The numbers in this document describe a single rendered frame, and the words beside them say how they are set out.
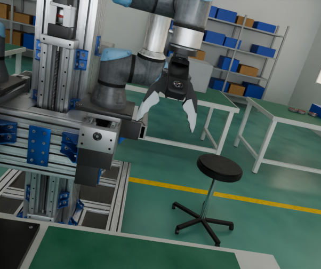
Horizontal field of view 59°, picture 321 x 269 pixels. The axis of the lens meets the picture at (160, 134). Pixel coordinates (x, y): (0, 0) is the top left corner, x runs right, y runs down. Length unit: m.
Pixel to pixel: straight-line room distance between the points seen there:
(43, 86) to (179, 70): 0.79
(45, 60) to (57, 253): 0.77
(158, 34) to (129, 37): 5.97
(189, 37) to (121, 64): 0.52
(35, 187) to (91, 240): 0.68
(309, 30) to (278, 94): 1.66
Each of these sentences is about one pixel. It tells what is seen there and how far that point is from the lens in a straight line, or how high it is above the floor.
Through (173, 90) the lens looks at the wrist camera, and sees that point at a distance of 0.60.
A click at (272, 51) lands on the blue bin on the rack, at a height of 1.41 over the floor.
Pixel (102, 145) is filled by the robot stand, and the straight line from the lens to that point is 1.09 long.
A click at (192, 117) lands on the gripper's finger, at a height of 1.20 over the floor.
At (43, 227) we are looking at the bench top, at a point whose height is 0.75.
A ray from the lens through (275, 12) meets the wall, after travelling 7.71.
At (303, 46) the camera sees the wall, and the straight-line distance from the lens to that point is 8.09.
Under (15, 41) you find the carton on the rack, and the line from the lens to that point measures 7.14.
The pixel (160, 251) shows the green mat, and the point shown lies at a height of 0.75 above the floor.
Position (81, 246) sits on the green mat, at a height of 0.75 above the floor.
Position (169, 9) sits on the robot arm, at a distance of 0.76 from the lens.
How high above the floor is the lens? 1.39
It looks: 21 degrees down
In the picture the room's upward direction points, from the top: 14 degrees clockwise
